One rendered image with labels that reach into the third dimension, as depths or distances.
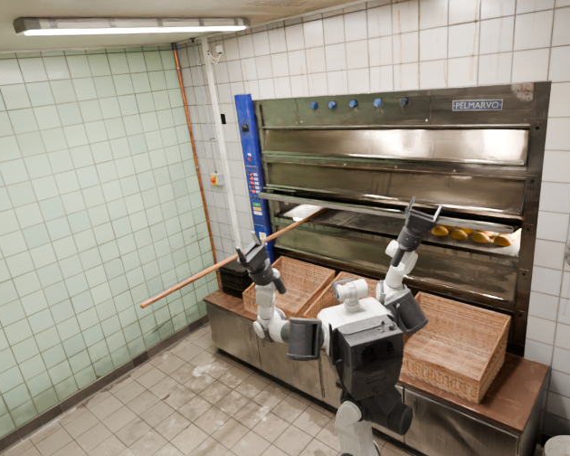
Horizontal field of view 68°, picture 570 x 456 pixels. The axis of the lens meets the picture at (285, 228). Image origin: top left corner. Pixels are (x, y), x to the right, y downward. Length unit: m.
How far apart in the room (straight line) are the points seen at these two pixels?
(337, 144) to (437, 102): 0.71
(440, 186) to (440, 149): 0.22
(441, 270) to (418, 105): 1.01
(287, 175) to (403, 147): 0.99
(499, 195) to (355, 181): 0.89
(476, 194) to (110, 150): 2.61
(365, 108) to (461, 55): 0.63
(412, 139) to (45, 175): 2.46
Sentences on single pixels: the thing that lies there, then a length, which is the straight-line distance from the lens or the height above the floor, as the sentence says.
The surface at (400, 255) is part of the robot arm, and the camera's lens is 1.77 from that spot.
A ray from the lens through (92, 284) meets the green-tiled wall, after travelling 3.67.
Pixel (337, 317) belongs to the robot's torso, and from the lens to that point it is 1.64.
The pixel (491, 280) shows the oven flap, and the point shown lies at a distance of 2.71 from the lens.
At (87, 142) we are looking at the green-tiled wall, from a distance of 3.50.
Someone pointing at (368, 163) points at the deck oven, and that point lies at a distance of 2.77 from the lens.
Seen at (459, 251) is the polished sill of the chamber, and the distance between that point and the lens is 2.69.
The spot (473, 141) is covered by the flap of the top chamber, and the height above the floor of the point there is 1.82.
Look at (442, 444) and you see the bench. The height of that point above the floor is 0.24.
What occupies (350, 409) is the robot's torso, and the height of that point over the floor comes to 0.99.
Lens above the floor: 2.29
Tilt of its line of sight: 20 degrees down
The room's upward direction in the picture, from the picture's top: 7 degrees counter-clockwise
